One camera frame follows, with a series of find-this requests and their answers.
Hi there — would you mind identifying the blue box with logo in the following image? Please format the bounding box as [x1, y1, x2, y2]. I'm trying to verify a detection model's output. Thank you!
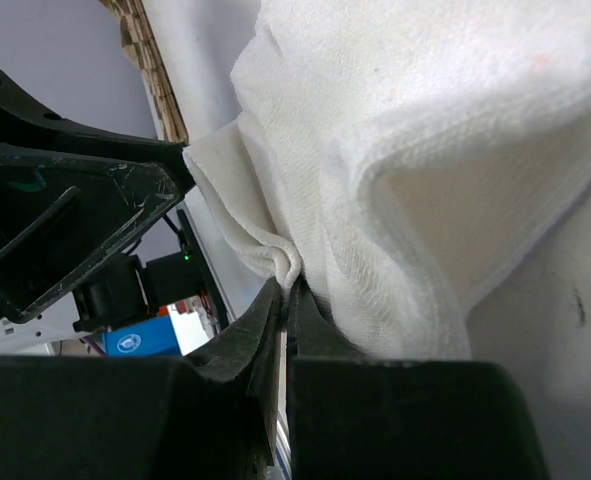
[102, 316, 181, 357]

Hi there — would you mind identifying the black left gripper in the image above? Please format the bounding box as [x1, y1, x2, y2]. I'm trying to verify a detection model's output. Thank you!
[0, 70, 195, 332]

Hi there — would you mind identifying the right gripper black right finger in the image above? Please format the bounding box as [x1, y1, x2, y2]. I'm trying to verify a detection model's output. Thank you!
[286, 280, 549, 479]

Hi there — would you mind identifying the white sock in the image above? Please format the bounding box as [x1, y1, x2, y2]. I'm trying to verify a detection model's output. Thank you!
[185, 1, 591, 360]

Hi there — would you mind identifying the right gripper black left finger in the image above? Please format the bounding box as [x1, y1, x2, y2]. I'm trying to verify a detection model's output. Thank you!
[0, 280, 282, 479]

